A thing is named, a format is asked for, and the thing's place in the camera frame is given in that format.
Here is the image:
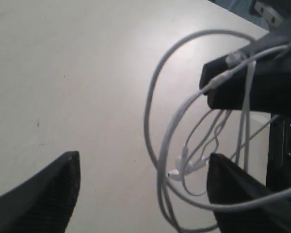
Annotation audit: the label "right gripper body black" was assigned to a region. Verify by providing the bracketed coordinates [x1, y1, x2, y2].
[265, 0, 291, 195]

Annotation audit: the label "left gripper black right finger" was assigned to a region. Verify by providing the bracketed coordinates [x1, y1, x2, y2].
[207, 153, 291, 233]

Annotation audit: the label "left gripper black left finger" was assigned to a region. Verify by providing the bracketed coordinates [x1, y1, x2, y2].
[0, 151, 81, 233]

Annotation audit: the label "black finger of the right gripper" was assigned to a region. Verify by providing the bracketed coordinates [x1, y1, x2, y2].
[200, 30, 291, 113]

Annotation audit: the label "white wired earphones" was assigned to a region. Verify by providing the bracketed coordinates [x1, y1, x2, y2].
[143, 29, 291, 231]

